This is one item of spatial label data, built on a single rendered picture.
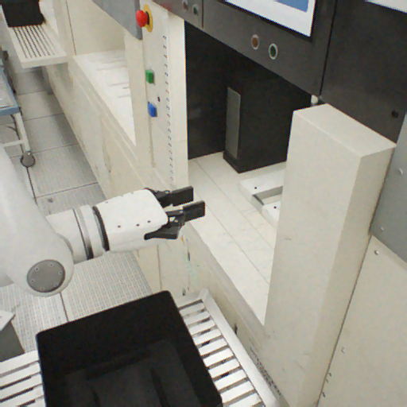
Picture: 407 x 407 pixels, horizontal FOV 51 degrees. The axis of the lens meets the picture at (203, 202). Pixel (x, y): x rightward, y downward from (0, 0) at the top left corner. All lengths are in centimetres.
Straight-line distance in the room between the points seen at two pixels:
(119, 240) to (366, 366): 40
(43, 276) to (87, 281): 170
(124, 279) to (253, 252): 124
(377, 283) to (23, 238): 44
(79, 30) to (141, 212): 200
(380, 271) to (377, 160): 15
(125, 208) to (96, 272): 164
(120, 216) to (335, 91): 36
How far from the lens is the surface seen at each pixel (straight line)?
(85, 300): 219
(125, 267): 230
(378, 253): 57
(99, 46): 264
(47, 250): 57
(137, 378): 100
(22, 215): 56
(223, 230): 116
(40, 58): 280
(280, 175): 134
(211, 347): 104
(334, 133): 50
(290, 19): 62
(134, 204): 69
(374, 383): 70
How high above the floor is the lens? 162
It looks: 37 degrees down
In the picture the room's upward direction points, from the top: straight up
